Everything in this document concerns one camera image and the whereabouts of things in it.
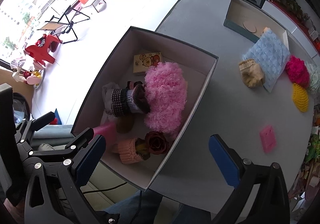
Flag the dark red fabric rose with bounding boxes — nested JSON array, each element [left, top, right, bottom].
[[145, 131, 170, 155]]

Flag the fluffy pink plush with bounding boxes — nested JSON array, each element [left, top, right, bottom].
[[144, 62, 187, 141]]

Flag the dark striped purple sock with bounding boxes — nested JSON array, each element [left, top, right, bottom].
[[111, 84, 150, 117]]

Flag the yellow cartoon tissue pack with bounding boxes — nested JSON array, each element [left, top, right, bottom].
[[133, 52, 163, 74]]

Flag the plush toys on floor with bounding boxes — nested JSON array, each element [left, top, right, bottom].
[[10, 58, 45, 89]]

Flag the yellow foam net sleeve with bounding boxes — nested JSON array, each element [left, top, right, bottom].
[[292, 83, 309, 112]]

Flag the mustard round pad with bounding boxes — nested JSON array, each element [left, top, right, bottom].
[[116, 115, 135, 134]]

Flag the red plastic stool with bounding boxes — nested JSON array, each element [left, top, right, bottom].
[[24, 34, 62, 65]]

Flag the magenta fluffy ball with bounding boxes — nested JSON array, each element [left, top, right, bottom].
[[285, 55, 310, 89]]

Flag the light blue dotted cloth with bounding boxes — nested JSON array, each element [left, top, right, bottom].
[[242, 28, 291, 93]]

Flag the white green fluffy item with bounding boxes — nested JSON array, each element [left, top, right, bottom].
[[305, 62, 320, 94]]

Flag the large open grey box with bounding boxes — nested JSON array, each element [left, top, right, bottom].
[[71, 27, 218, 190]]

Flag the folding black chair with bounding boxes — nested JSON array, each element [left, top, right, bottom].
[[37, 5, 91, 43]]

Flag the round wooden coaster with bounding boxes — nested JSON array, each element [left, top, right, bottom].
[[243, 21, 257, 34]]

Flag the shallow teal box lid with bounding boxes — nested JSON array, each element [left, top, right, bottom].
[[223, 0, 289, 49]]

